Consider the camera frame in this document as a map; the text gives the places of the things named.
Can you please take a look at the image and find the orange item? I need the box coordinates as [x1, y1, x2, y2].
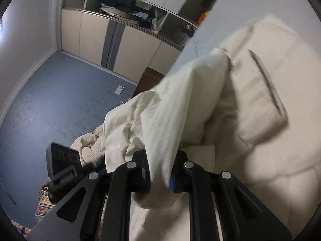
[198, 10, 211, 26]

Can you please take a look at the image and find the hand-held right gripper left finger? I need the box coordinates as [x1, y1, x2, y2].
[27, 150, 152, 241]

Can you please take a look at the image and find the cream knitted blanket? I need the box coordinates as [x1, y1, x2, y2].
[70, 123, 108, 171]

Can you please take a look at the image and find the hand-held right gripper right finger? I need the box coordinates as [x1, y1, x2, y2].
[170, 150, 293, 241]

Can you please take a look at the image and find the beige sliding door wardrobe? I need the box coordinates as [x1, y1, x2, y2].
[60, 0, 185, 86]

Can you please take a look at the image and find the pile of dark clothes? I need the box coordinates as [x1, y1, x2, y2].
[98, 0, 151, 22]

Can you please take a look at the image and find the white hooded jacket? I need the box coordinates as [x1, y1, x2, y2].
[104, 10, 321, 241]

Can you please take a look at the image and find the bed with grey sheet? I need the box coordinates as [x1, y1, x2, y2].
[171, 0, 319, 78]

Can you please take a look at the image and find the patterned cloth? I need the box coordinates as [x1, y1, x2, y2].
[11, 220, 33, 239]

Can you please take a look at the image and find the stack of colourful books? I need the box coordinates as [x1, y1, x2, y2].
[35, 186, 57, 223]

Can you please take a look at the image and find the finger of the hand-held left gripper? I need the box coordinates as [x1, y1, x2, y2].
[80, 156, 108, 176]

